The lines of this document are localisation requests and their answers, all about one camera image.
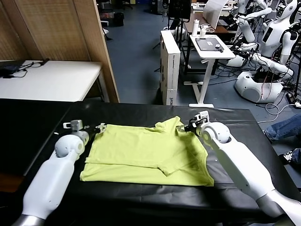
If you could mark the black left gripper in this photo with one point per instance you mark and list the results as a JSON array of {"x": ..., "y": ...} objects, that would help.
[{"x": 90, "y": 132}]

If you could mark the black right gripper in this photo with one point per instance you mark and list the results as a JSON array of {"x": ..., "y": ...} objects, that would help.
[{"x": 192, "y": 127}]

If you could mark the yellow-green printed t-shirt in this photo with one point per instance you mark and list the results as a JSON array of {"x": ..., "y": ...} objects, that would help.
[{"x": 141, "y": 150}]

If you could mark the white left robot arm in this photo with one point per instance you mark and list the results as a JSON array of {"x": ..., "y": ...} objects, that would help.
[{"x": 51, "y": 179}]

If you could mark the white humanoid robot raised arm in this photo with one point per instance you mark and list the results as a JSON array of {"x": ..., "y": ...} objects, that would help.
[{"x": 245, "y": 30}]

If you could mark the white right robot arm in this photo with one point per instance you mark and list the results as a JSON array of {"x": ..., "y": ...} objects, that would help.
[{"x": 240, "y": 164}]

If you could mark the tall white cardboard box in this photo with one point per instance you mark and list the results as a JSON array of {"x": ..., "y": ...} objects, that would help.
[{"x": 172, "y": 70}]

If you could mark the white rectangular table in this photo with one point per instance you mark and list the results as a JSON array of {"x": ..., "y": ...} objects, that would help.
[{"x": 51, "y": 80}]

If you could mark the black covered side table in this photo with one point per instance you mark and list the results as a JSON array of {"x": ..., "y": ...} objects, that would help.
[{"x": 23, "y": 122}]

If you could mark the black plastic table cover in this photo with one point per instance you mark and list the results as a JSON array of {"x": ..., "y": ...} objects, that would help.
[{"x": 145, "y": 200}]

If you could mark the white height-adjustable desk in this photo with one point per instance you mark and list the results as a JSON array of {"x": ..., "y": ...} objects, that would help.
[{"x": 211, "y": 54}]

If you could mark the closed grey laptop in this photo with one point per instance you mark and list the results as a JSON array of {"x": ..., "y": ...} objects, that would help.
[{"x": 207, "y": 44}]

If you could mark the white cup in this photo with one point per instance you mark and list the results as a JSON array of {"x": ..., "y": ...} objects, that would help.
[{"x": 203, "y": 32}]

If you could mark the white drink bottle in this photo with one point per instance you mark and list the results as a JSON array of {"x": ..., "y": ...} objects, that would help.
[{"x": 195, "y": 28}]

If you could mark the blue jeans leg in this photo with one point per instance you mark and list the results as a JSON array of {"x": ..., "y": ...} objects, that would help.
[
  {"x": 297, "y": 155},
  {"x": 285, "y": 127}
]

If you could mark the wooden partition screen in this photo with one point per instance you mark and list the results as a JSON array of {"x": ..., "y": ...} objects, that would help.
[{"x": 58, "y": 30}]

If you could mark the black laptop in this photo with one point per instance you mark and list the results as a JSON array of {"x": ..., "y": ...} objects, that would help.
[{"x": 11, "y": 67}]

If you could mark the black white sneaker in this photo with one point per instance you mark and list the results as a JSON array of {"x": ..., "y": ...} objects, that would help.
[{"x": 286, "y": 158}]

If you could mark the brown wooden desk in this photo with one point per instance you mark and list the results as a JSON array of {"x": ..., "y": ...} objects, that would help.
[{"x": 223, "y": 28}]

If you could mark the black trash bin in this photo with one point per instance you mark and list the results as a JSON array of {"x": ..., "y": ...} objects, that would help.
[{"x": 119, "y": 19}]

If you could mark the black power strip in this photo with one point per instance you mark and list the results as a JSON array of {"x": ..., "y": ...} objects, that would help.
[{"x": 290, "y": 97}]

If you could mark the black monitor on stand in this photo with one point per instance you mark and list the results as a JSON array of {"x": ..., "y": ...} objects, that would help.
[{"x": 178, "y": 9}]

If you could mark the open white laptop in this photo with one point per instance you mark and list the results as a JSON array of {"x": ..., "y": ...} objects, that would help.
[{"x": 212, "y": 13}]

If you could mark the white humanoid robot with base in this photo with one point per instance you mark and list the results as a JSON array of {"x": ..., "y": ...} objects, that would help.
[{"x": 272, "y": 37}]

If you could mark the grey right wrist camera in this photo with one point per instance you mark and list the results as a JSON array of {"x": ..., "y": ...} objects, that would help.
[{"x": 202, "y": 116}]

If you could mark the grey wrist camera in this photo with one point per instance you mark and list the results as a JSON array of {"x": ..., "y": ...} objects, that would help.
[
  {"x": 75, "y": 125},
  {"x": 202, "y": 116}
]

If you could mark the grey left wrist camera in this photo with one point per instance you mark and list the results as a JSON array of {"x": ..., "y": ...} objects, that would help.
[{"x": 75, "y": 125}]

